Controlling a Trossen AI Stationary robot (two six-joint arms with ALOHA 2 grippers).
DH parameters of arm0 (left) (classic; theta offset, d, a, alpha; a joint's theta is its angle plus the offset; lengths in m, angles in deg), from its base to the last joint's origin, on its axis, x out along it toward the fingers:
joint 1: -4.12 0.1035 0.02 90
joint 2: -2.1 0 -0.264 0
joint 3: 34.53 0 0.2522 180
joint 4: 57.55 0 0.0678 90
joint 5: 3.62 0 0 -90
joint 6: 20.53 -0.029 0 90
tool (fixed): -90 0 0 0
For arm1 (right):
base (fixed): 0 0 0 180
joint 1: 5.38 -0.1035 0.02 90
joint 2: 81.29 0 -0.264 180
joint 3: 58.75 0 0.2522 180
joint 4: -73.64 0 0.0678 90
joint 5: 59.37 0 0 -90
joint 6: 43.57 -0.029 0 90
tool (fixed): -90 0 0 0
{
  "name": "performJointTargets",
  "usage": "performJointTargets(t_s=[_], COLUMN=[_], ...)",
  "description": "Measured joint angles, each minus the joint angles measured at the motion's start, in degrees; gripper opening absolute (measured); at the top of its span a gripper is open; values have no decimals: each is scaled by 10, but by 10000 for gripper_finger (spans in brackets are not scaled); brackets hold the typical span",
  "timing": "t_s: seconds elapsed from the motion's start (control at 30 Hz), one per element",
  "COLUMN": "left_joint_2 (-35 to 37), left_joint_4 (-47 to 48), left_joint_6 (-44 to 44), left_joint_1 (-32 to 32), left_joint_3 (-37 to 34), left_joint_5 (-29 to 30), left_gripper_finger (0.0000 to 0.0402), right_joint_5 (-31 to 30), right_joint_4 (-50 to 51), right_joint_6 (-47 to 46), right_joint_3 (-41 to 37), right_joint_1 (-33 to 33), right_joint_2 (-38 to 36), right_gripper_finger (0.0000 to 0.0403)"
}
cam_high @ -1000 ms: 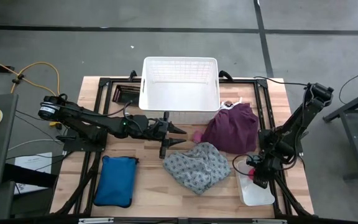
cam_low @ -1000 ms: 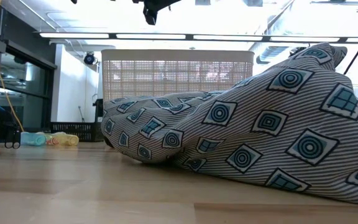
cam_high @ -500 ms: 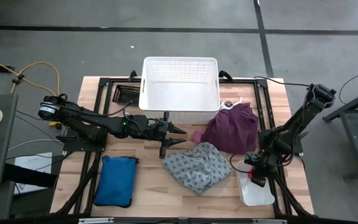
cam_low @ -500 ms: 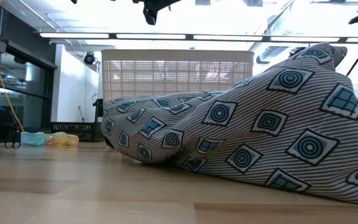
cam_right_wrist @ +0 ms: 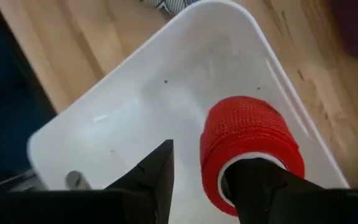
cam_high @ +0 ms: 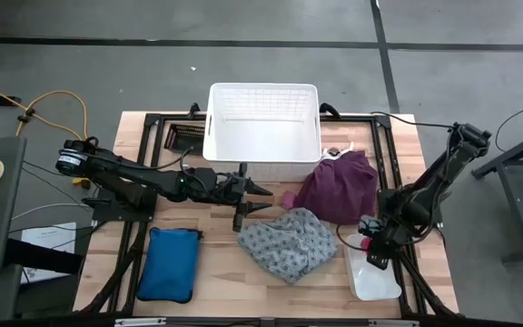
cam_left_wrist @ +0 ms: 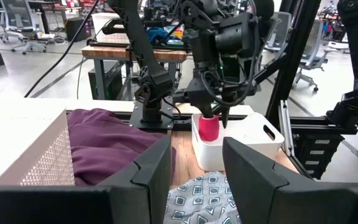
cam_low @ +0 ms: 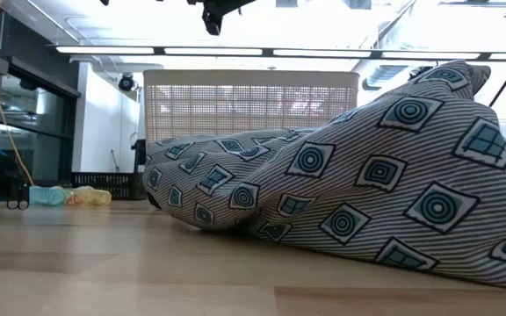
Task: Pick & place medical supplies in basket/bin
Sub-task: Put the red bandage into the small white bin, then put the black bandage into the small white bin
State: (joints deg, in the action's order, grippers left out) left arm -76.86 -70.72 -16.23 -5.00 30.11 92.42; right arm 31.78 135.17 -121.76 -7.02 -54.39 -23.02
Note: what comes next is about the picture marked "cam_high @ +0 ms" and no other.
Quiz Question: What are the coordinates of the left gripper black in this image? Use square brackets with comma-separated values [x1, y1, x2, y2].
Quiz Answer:
[204, 163, 274, 233]

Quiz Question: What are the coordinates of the pink bandage roll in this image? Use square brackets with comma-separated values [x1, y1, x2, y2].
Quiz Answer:
[281, 190, 298, 211]

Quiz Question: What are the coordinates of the white plastic woven basket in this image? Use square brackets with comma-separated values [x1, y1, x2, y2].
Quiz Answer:
[202, 82, 322, 183]

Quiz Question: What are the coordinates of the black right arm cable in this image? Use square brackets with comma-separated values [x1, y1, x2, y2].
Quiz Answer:
[369, 110, 454, 131]

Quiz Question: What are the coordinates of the small black mesh tray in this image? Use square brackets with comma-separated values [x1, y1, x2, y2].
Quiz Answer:
[163, 123, 206, 156]

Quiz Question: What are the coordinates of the grey floor cable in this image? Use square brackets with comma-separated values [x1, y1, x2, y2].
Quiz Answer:
[10, 202, 94, 223]

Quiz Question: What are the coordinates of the purple cloth garment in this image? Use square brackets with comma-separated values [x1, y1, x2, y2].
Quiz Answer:
[291, 149, 380, 226]

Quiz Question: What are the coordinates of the yellow extension cable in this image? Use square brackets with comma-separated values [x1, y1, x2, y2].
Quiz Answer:
[0, 75, 91, 142]

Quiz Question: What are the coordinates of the silver metal bracket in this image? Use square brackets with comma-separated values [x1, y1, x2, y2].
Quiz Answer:
[369, 319, 420, 327]
[114, 317, 168, 327]

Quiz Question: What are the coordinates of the grey patterned hospital gown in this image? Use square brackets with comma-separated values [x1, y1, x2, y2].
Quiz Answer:
[236, 207, 338, 286]

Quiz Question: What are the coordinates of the clear plastic bin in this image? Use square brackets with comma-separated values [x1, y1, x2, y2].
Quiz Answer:
[343, 233, 402, 302]

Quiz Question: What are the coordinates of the black metal table frame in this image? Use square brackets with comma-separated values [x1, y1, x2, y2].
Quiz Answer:
[74, 111, 460, 319]

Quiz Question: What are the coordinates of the black metal side table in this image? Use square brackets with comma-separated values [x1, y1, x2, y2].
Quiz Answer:
[471, 123, 523, 265]

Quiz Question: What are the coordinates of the blue zipper pouch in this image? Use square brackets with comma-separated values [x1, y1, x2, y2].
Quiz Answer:
[135, 226, 203, 304]

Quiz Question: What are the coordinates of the white paper sheet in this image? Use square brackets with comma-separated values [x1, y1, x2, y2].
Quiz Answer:
[19, 221, 78, 285]

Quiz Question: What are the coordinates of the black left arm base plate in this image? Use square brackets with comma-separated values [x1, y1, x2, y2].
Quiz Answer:
[82, 185, 158, 223]

